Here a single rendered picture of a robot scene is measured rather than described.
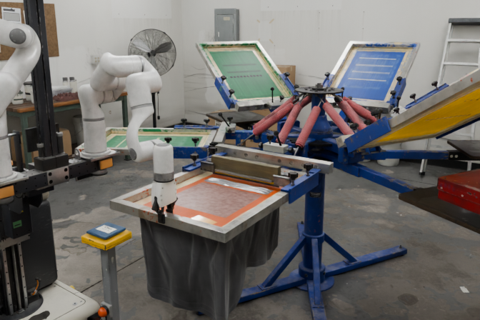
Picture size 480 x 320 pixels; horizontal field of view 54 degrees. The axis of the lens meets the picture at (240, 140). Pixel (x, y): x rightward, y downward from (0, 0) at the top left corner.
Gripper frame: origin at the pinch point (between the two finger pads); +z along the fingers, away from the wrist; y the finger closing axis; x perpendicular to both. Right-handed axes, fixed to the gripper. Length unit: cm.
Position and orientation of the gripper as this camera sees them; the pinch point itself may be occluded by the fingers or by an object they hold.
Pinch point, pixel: (165, 216)
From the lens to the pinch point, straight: 186.3
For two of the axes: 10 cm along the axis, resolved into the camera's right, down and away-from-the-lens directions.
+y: -5.4, 2.0, -8.2
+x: 8.4, 1.3, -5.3
